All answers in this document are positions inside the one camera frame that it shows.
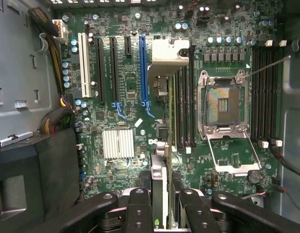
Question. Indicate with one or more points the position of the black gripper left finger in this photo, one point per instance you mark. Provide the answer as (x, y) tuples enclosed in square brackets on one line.
[(140, 211)]

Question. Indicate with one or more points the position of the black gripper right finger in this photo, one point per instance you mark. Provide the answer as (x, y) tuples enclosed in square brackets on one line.
[(193, 211)]

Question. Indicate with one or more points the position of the metal socket cover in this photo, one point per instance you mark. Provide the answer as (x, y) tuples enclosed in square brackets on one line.
[(239, 170)]

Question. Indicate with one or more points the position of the round black component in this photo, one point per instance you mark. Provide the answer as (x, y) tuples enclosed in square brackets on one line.
[(254, 176)]

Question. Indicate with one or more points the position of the silver heat sink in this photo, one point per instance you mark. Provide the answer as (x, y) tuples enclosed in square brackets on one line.
[(118, 144)]

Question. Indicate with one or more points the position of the black RAM slot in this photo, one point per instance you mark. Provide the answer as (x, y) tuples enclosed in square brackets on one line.
[(187, 109), (275, 97), (255, 97), (180, 109), (193, 102), (269, 97), (262, 97)]

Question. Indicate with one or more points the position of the black plastic shroud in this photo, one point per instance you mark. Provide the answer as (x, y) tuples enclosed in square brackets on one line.
[(43, 170)]

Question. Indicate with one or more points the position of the thin locking lever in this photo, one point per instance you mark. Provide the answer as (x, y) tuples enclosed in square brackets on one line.
[(268, 66), (205, 104)]

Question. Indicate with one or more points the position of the CPU socket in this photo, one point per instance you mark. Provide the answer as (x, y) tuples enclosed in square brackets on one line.
[(222, 106)]

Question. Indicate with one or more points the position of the green motherboard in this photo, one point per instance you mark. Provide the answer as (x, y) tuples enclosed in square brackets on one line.
[(130, 82)]

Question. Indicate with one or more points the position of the black PC case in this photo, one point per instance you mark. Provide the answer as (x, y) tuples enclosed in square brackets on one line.
[(294, 121)]

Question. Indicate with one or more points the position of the blue expansion slot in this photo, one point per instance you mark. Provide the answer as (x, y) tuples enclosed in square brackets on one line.
[(143, 72)]

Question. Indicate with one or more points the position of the long black expansion slot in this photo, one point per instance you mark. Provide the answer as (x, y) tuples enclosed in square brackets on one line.
[(115, 70), (100, 70)]

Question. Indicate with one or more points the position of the white expansion slot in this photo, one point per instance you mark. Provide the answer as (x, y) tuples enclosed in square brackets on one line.
[(84, 65)]

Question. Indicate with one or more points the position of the short black expansion slot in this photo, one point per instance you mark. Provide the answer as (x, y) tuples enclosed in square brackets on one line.
[(128, 47)]

